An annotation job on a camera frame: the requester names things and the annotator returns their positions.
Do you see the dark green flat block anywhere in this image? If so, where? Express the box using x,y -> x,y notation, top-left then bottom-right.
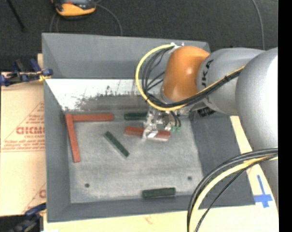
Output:
103,130 -> 130,158
124,112 -> 148,121
141,187 -> 177,199

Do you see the red-brown flat block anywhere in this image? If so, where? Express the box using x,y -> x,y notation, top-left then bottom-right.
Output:
64,114 -> 82,163
70,113 -> 115,122
124,126 -> 171,142

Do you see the grey metal bin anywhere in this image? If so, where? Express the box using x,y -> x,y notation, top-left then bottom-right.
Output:
41,32 -> 255,222

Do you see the brown cardboard board red print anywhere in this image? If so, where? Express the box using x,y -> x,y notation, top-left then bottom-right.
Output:
0,72 -> 47,218

